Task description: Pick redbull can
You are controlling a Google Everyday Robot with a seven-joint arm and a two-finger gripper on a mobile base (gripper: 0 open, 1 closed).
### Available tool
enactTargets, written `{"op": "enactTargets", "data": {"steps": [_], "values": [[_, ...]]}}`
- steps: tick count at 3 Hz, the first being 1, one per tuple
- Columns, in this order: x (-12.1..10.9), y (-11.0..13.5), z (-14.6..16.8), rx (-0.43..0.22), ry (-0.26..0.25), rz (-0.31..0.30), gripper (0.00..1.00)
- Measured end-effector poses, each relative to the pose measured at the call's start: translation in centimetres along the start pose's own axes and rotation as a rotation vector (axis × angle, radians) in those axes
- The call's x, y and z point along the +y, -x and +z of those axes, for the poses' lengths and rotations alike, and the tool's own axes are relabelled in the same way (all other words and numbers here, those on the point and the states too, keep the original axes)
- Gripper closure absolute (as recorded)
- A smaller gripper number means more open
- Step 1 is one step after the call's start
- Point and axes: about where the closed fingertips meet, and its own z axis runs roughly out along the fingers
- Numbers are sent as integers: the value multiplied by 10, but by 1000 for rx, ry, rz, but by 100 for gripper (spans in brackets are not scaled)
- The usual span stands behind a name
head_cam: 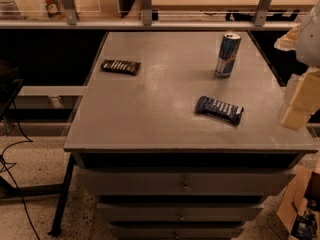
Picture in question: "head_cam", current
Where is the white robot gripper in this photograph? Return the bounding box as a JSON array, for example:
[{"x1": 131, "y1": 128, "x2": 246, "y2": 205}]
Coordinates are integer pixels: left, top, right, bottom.
[{"x1": 274, "y1": 1, "x2": 320, "y2": 130}]

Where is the blue silver redbull can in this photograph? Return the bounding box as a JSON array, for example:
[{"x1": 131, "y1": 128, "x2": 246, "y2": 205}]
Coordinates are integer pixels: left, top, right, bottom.
[{"x1": 215, "y1": 31, "x2": 241, "y2": 78}]

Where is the blue snack bar wrapper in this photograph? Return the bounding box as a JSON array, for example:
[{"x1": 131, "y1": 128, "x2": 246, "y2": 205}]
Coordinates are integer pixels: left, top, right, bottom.
[{"x1": 195, "y1": 96, "x2": 244, "y2": 126}]

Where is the cardboard box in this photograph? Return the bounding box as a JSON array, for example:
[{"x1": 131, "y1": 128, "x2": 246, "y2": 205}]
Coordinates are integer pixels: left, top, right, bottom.
[{"x1": 277, "y1": 165, "x2": 320, "y2": 240}]

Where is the grey drawer cabinet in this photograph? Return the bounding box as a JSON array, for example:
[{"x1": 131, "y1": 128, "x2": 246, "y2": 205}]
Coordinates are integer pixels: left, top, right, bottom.
[{"x1": 65, "y1": 32, "x2": 316, "y2": 240}]

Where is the brown snack bar wrapper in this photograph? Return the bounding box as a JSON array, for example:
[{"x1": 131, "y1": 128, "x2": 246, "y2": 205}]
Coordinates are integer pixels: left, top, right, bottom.
[{"x1": 101, "y1": 59, "x2": 140, "y2": 75}]

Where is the black table leg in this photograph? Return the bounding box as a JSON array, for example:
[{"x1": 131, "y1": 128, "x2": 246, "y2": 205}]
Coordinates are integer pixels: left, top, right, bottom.
[{"x1": 49, "y1": 155, "x2": 75, "y2": 237}]

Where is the metal railing frame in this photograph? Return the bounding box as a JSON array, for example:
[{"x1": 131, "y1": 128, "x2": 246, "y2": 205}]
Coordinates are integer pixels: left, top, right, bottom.
[{"x1": 0, "y1": 0, "x2": 315, "y2": 30}]

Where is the black floor cable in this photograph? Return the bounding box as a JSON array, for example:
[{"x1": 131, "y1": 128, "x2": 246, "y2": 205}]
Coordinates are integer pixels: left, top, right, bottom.
[{"x1": 0, "y1": 110, "x2": 42, "y2": 240}]

